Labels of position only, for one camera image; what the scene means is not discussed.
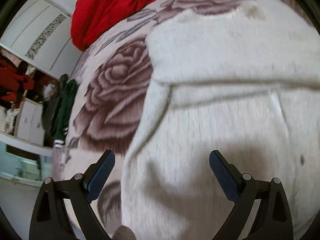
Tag white knit cardigan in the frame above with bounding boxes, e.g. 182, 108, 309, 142
121, 1, 319, 239

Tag red hanging clothes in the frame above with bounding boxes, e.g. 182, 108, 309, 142
1, 55, 35, 109

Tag dark green jacket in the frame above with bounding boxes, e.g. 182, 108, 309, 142
42, 74, 78, 148

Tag floral plush bed blanket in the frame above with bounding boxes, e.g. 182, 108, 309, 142
53, 0, 315, 235

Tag white wardrobe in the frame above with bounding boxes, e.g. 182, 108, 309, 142
1, 0, 82, 79

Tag red quilt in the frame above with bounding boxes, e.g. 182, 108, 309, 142
71, 0, 155, 51

